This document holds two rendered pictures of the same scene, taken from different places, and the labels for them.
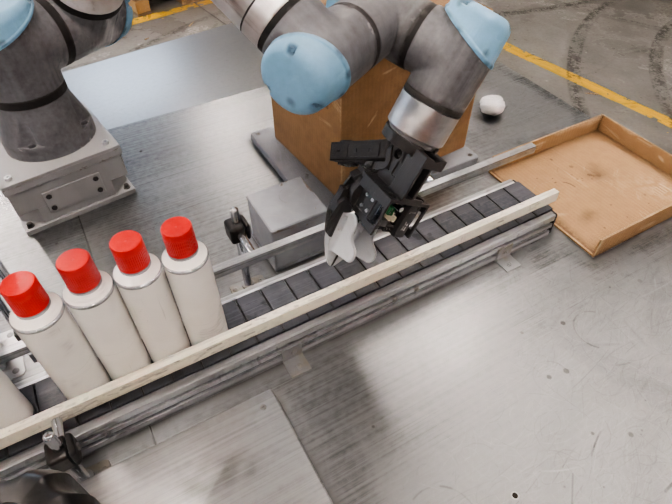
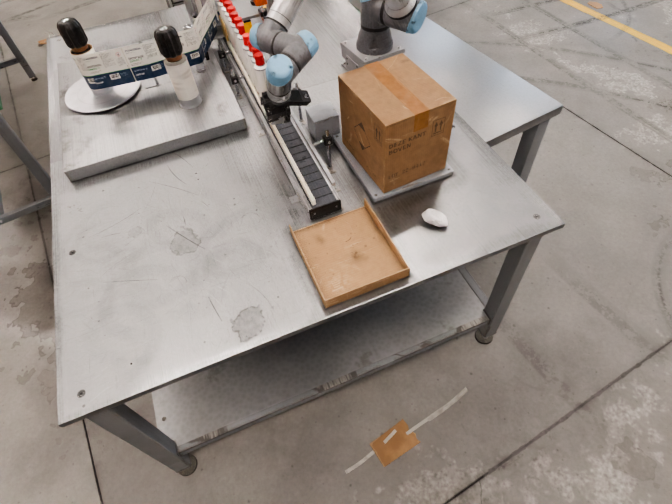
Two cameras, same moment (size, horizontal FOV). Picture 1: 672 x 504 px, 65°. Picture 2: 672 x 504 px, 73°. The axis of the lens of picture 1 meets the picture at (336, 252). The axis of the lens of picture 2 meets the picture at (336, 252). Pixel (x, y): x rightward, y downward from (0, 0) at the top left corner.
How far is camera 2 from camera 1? 165 cm
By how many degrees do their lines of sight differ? 60
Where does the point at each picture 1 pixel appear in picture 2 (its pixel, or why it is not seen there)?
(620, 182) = (346, 266)
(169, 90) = (456, 85)
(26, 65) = (364, 12)
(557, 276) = (282, 215)
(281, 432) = (229, 120)
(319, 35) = (258, 28)
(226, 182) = not seen: hidden behind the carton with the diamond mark
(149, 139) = not seen: hidden behind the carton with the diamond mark
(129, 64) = (486, 67)
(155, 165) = not seen: hidden behind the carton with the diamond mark
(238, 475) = (220, 112)
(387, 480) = (214, 152)
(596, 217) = (318, 242)
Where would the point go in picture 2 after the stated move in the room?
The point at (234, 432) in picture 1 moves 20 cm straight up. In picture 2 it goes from (232, 111) to (218, 63)
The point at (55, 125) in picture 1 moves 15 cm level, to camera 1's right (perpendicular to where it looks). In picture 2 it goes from (362, 39) to (358, 59)
